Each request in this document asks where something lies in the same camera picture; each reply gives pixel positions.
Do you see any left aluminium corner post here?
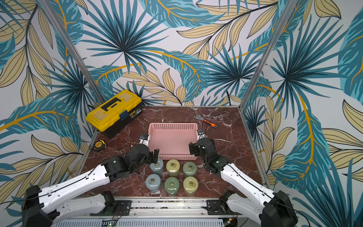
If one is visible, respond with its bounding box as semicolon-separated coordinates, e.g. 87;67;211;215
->
39;0;105;103

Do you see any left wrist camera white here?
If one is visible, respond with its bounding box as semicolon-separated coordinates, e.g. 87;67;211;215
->
139;133;150;147

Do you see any yellow black tape measure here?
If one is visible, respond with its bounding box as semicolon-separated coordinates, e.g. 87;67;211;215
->
93;140;107;152

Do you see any right aluminium corner post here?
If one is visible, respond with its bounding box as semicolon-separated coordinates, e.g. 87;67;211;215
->
239;1;297;113

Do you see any blue-grey tea canister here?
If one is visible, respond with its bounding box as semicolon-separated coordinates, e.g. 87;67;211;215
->
149;158;164;176
145;174;161;194

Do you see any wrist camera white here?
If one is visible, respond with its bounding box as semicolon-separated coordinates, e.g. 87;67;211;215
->
197;129;206;140
139;133;150;147

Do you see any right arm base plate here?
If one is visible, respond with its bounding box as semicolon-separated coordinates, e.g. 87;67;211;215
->
205;199;240;216

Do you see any pink plastic basket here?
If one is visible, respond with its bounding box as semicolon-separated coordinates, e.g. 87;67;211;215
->
148;123;198;160

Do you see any green tea canister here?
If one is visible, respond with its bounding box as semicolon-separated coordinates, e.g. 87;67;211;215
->
164;177;180;196
182;161;198;177

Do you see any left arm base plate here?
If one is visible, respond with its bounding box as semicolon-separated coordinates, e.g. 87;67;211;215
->
90;200;132;216

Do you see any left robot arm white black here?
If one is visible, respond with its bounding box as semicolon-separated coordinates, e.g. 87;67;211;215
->
22;144;159;227

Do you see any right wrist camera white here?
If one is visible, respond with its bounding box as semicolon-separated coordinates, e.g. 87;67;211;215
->
197;129;206;140

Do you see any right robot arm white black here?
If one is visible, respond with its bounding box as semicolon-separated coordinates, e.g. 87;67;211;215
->
189;138;298;227

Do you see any aluminium front rail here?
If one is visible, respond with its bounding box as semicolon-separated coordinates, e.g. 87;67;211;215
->
53;197;261;227

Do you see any orange handled adjustable wrench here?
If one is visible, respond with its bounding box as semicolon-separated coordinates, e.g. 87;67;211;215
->
194;115;217;128

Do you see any olive tea canister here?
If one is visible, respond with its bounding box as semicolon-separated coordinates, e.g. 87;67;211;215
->
183;176;199;196
166;159;180;177

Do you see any yellow black toolbox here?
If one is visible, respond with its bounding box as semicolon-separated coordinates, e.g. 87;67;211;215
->
86;90;142;139

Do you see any aluminium corner post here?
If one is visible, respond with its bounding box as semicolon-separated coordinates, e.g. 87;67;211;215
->
239;1;297;113
39;0;105;103

